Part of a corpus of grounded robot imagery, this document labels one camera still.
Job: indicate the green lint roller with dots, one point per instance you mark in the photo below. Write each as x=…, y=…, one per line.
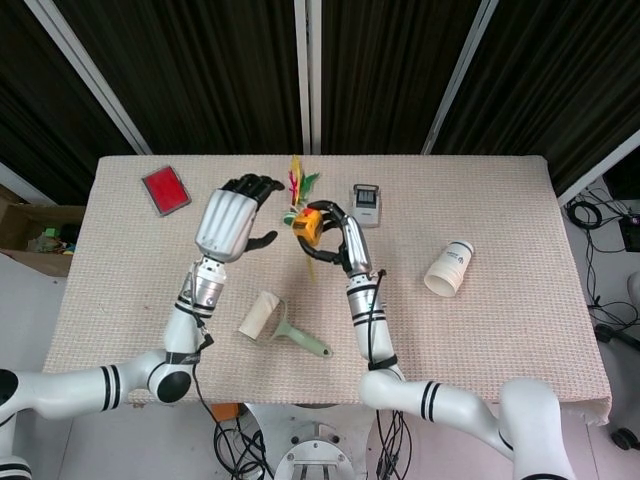
x=260, y=317

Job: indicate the brown cardboard box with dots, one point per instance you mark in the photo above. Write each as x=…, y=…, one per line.
x=30, y=235

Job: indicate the black pleated curtain panel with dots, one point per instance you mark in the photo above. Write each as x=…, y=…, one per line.
x=390, y=75
x=200, y=75
x=30, y=100
x=565, y=75

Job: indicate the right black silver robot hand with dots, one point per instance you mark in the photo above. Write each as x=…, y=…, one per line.
x=356, y=245

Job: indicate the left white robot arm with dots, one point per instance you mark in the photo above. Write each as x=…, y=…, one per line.
x=182, y=335

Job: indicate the white slanted frame post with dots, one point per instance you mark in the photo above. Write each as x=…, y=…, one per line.
x=457, y=75
x=600, y=165
x=95, y=80

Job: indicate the red ink pad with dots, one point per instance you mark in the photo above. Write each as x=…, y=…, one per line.
x=165, y=191

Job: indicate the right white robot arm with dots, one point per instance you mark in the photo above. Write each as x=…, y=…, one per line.
x=367, y=325

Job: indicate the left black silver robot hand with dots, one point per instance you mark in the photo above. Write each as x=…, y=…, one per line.
x=225, y=225

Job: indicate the white upright frame post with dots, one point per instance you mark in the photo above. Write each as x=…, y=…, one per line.
x=301, y=75
x=316, y=75

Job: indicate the white paper cup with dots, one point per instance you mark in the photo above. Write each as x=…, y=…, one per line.
x=450, y=267

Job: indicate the black electronic device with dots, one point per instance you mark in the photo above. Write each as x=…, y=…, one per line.
x=631, y=232

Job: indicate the black chair base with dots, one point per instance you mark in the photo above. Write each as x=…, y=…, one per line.
x=620, y=340

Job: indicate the grey self-inking stamp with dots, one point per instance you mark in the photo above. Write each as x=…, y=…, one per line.
x=367, y=212

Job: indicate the orange box under table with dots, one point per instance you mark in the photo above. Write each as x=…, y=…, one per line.
x=223, y=413

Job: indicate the yellow tape measure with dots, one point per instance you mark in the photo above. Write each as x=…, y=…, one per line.
x=305, y=227

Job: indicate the feather shuttlecock with green base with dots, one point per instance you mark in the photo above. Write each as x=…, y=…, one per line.
x=298, y=187

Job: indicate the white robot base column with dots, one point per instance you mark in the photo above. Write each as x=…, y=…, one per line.
x=315, y=450

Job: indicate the beige waffle tablecloth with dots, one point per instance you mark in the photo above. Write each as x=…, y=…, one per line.
x=500, y=340

